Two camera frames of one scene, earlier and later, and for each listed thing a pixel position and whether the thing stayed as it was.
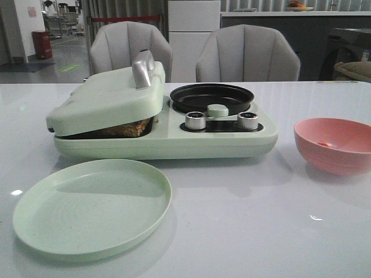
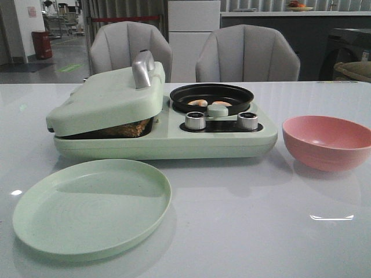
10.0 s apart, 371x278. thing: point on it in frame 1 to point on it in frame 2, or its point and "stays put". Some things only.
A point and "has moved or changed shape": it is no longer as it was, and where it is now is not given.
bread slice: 137,129 stays put
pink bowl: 335,146 has moved or changed shape
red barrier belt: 95,19 stays put
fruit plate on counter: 294,6 stays put
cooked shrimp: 326,145 to 200,102
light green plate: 91,207 stays put
